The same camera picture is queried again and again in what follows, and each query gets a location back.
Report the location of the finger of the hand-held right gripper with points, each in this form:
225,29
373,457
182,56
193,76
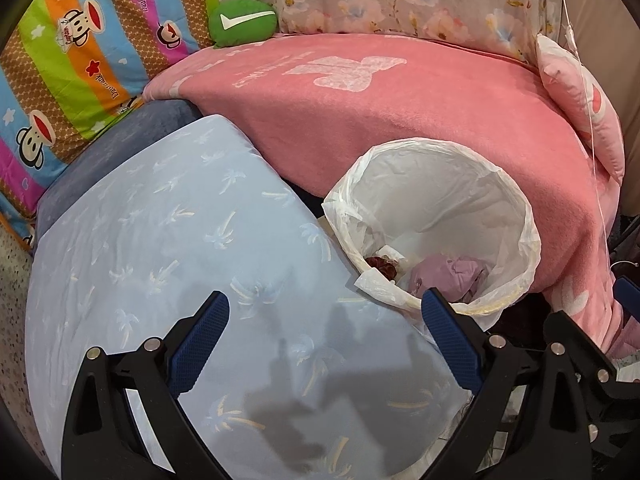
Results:
582,345
627,294

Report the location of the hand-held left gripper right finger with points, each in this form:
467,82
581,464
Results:
450,340

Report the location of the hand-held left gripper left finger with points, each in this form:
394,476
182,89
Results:
200,340

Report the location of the dark red scrunchie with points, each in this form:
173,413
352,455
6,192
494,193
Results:
382,266

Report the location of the white bag-lined trash bin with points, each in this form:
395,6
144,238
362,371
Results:
450,195

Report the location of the pink pillow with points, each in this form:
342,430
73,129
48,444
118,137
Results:
580,100

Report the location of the dark blue sofa cushion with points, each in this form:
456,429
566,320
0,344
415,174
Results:
125,145

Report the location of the pink blanket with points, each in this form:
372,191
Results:
400,125

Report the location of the striped monkey print blanket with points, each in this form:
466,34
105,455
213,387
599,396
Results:
75,85

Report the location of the green round cushion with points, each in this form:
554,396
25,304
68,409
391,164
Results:
240,32

